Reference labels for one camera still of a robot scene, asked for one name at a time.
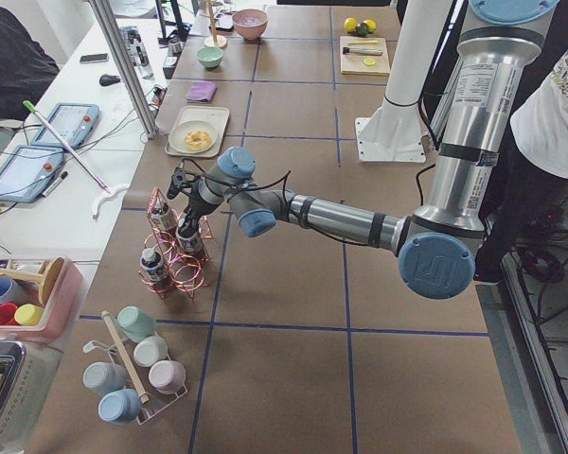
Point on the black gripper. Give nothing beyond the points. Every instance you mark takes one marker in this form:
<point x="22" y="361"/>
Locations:
<point x="192" y="207"/>

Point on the tea bottle white cap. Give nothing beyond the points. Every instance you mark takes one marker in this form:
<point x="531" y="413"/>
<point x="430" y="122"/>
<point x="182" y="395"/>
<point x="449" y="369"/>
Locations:
<point x="189" y="238"/>

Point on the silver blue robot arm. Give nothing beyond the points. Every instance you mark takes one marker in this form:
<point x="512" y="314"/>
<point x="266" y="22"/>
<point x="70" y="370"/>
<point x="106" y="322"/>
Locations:
<point x="436" y="245"/>

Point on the tea bottle lower middle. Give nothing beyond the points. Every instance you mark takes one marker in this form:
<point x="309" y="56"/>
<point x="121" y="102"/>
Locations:
<point x="163" y="219"/>

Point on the tea bottle lower right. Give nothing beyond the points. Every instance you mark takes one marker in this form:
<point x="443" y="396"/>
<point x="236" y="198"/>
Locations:
<point x="153" y="268"/>

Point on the cream serving tray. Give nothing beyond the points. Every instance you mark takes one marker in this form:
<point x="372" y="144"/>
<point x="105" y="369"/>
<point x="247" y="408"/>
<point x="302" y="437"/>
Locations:
<point x="217" y="116"/>

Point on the glazed donut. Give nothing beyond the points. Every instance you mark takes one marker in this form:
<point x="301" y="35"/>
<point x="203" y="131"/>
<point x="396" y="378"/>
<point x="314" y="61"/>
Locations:
<point x="198" y="140"/>

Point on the white round plate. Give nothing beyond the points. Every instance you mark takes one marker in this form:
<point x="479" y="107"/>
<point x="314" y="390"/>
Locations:
<point x="177" y="136"/>

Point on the reacher grabber stick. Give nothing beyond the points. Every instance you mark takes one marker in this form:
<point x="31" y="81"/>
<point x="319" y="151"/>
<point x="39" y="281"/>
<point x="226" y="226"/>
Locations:
<point x="108" y="192"/>

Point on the purple folded cloth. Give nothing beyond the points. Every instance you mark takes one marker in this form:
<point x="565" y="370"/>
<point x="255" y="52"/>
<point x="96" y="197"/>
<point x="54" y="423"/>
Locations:
<point x="201" y="91"/>

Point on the mint green cup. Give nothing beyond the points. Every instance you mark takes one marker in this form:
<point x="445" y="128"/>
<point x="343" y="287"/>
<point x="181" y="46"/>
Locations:
<point x="136" y="323"/>

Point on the black marker pen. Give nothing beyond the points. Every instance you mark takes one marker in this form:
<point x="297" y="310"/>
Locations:
<point x="55" y="184"/>

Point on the far teach pendant tablet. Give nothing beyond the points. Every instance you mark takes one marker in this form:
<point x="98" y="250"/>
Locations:
<point x="74" y="121"/>

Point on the teach pendant tablet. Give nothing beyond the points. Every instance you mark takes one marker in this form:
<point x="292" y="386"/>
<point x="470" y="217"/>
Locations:
<point x="74" y="121"/>
<point x="28" y="172"/>

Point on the green ceramic bowl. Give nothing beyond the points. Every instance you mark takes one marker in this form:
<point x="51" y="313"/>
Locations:
<point x="210" y="57"/>

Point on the white cup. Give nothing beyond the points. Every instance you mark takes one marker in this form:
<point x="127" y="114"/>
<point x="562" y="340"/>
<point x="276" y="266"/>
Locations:
<point x="150" y="350"/>

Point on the black computer mouse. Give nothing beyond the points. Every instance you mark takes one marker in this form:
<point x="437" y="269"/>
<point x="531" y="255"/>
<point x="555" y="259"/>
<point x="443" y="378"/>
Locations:
<point x="108" y="80"/>

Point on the wooden stand in bin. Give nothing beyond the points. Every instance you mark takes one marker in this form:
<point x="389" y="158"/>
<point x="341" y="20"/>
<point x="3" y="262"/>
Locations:
<point x="45" y="281"/>

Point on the wooden mug tree stand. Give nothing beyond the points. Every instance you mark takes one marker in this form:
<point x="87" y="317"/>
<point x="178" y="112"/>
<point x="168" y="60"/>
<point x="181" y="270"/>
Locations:
<point x="215" y="39"/>

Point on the pink cup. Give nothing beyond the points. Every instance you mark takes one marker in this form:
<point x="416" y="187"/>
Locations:
<point x="167" y="376"/>

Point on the near teach pendant tablet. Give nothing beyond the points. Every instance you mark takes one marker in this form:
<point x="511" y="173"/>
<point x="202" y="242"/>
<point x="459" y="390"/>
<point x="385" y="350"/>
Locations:
<point x="28" y="172"/>

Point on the pink storage bin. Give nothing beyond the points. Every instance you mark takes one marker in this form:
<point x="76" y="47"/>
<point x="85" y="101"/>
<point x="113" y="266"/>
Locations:
<point x="22" y="317"/>

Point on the black smartphone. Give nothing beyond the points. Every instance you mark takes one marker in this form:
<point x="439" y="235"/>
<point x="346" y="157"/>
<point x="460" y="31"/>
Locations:
<point x="94" y="58"/>

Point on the pink ceramic bowl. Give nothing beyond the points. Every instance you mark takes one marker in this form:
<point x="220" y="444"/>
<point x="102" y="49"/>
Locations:
<point x="250" y="23"/>

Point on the pale blue cup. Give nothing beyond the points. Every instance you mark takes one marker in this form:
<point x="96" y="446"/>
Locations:
<point x="104" y="377"/>

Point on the wooden cutting board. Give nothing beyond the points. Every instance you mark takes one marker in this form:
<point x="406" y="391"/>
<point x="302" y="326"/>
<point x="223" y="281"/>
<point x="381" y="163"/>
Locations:
<point x="364" y="56"/>

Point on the yellow lemon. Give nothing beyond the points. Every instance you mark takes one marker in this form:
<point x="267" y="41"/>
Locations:
<point x="370" y="24"/>
<point x="350" y="24"/>

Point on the green lime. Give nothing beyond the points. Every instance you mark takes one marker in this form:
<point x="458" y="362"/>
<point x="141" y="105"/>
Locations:
<point x="361" y="30"/>

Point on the silver metal appliance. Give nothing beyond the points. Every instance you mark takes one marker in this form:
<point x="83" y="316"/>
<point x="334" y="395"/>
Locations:
<point x="12" y="416"/>

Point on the person in white shirt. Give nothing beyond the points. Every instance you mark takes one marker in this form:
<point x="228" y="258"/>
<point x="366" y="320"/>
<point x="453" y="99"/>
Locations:
<point x="538" y="170"/>

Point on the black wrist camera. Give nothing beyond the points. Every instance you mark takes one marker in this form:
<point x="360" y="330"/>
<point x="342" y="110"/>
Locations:
<point x="182" y="181"/>

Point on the copper wire bottle rack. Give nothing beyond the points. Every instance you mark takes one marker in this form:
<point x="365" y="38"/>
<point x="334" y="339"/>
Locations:
<point x="186" y="273"/>

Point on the white wire cup rack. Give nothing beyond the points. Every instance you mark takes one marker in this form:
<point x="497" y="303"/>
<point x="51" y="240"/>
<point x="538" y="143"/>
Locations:
<point x="119" y="350"/>

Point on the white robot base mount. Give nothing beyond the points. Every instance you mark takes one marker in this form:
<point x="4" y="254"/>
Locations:
<point x="393" y="133"/>

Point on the aluminium frame post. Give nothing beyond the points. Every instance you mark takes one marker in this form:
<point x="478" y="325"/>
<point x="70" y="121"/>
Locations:
<point x="110" y="29"/>

